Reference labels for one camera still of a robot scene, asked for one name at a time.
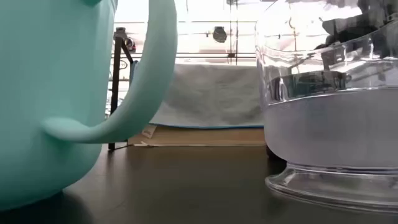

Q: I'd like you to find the clear plastic handled cup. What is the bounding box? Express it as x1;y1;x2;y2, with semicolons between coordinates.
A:
254;0;398;215

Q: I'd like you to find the mint green mug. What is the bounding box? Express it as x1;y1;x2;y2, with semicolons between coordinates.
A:
0;0;178;212

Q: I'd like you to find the round black ceiling fixture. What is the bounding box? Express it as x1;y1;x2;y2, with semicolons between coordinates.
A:
212;26;228;44
113;27;137;53

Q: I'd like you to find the white cloth with blue edge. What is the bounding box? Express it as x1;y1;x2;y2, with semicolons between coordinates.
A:
129;60;264;129

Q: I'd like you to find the black metal shelf frame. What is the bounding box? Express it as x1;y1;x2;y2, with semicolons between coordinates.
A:
108;36;135;151

